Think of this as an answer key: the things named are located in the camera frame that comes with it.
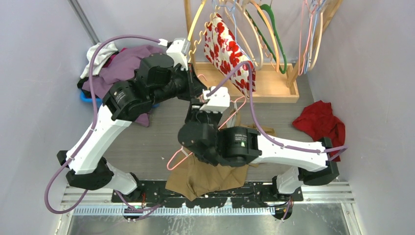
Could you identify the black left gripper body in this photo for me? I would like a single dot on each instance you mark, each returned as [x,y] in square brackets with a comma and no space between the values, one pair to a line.
[184,81]

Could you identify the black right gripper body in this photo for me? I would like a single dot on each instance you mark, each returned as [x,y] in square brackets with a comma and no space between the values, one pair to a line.
[213,118]

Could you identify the pink wire hanger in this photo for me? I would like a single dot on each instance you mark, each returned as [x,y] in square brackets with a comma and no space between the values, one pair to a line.
[231,113]

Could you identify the red poppy print skirt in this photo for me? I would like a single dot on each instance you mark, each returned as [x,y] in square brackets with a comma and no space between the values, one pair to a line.
[222,50]

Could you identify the tan garment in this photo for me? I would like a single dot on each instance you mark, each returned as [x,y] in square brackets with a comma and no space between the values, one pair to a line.
[194,178]

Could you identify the yellow hanger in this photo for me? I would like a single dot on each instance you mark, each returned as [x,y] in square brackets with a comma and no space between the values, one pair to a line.
[190,25]

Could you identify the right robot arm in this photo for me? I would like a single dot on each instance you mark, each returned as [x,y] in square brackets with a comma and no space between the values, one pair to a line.
[309,162]

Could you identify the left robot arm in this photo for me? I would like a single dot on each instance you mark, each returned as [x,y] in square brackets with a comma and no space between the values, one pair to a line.
[157,79]

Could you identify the wavy wooden hanger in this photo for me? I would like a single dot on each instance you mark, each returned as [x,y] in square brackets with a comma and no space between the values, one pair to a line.
[198,36]

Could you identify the light wooden hanger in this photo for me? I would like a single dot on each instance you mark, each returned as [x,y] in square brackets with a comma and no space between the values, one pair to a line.
[247,36]

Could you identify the wooden hanger rack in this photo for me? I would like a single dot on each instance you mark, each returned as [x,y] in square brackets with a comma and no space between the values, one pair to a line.
[271,87]

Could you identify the orange hanger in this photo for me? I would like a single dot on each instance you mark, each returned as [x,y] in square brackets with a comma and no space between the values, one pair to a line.
[275,62]

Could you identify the green hanger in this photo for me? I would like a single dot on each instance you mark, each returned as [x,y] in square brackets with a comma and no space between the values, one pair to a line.
[263,43]

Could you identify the beige wooden hanger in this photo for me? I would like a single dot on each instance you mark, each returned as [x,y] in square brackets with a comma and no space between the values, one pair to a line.
[316,36]

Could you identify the purple garment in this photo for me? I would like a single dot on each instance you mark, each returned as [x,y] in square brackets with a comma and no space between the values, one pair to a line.
[120,67]

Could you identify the white garment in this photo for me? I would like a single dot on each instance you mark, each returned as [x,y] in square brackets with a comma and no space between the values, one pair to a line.
[101,58]

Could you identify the blue plastic basket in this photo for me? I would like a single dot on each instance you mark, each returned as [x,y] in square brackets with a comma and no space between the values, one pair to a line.
[86,99]

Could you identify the red garment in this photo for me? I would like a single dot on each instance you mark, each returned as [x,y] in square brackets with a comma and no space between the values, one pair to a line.
[318,121]

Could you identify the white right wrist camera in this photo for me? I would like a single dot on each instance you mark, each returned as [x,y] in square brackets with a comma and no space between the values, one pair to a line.
[217,102]

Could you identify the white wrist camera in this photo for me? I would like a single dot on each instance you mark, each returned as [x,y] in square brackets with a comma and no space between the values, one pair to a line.
[178,50]
[217,102]

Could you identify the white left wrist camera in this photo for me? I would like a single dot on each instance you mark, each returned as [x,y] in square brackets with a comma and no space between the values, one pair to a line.
[178,50]

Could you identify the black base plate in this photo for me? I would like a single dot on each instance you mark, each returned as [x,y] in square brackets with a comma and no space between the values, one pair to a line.
[250,195]

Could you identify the light blue wire hanger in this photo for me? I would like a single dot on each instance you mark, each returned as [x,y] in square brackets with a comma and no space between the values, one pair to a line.
[310,40]

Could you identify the aluminium rail frame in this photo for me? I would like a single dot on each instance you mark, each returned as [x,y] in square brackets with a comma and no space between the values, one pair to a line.
[325,210]

